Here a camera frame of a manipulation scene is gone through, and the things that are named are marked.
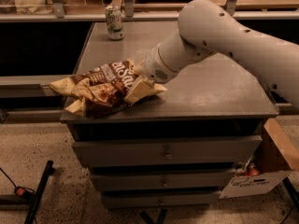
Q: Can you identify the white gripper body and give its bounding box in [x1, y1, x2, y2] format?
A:
[142, 45, 178, 84]

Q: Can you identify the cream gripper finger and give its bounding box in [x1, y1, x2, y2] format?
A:
[124, 76, 154, 104]
[133, 62, 144, 76]

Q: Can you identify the brown sea salt chip bag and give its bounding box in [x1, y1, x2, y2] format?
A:
[50, 58, 168, 119]

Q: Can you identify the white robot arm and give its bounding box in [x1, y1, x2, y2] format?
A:
[132, 0, 299, 108]

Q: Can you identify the green 7up can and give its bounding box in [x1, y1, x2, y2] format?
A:
[106, 6, 124, 40]

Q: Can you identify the grey drawer cabinet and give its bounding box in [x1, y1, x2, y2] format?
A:
[60, 20, 279, 211]

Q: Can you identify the middle grey drawer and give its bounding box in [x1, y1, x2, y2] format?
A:
[91, 169, 234, 191]

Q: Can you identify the grey drawer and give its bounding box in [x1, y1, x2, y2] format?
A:
[73, 135, 262, 167]
[101, 190, 221, 209]
[91, 169, 234, 191]

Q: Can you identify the grey metal railing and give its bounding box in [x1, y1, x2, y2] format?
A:
[0, 0, 299, 22]

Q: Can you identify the top grey drawer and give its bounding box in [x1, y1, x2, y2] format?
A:
[73, 135, 262, 167]

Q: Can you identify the bottom grey drawer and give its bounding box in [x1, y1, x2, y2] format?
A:
[101, 190, 221, 209]

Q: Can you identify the black stand leg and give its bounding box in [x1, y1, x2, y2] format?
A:
[24, 161, 55, 224]

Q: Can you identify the red bottle in box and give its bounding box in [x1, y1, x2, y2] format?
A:
[247, 162, 260, 176]

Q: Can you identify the cardboard box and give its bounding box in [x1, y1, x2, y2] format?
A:
[220, 119, 299, 199]

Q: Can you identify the orange cable connector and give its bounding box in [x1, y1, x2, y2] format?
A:
[14, 187, 34, 200]

